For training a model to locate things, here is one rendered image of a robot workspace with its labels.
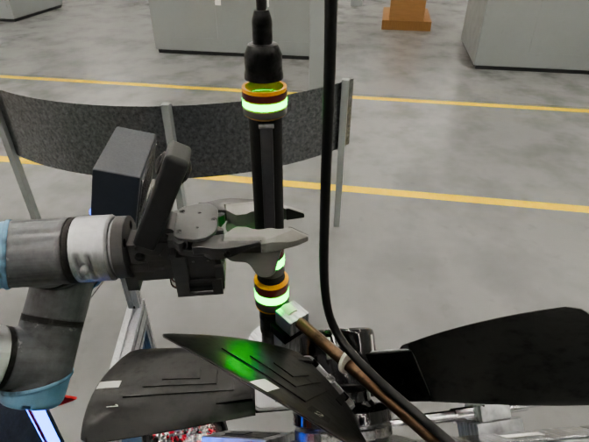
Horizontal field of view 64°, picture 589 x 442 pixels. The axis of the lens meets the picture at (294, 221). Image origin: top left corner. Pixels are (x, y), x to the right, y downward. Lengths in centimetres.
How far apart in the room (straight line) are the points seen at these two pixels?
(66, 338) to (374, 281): 221
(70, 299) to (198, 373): 22
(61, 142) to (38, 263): 225
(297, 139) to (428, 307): 114
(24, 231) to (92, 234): 7
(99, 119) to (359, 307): 163
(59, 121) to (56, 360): 215
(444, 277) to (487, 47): 430
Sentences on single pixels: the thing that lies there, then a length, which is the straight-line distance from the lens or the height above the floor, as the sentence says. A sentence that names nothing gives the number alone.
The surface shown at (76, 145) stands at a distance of 274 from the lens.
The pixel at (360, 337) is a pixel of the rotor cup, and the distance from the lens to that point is 70.
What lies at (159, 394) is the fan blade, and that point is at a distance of 74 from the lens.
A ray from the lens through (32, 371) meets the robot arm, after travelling 67.
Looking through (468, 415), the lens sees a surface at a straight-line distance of 86.
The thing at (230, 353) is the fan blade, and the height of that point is 142.
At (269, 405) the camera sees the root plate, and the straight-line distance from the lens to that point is 72.
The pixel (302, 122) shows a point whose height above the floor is 78.
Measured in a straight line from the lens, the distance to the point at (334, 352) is 55.
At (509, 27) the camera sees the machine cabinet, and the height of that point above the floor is 52.
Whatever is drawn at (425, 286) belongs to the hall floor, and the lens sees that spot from 275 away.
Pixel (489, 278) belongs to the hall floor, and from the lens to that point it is 292.
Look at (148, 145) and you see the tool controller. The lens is 134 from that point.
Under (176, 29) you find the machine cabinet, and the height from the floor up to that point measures 33.
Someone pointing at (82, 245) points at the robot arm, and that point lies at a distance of 55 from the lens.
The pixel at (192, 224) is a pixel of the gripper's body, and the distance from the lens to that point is 53.
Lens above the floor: 177
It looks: 34 degrees down
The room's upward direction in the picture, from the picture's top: straight up
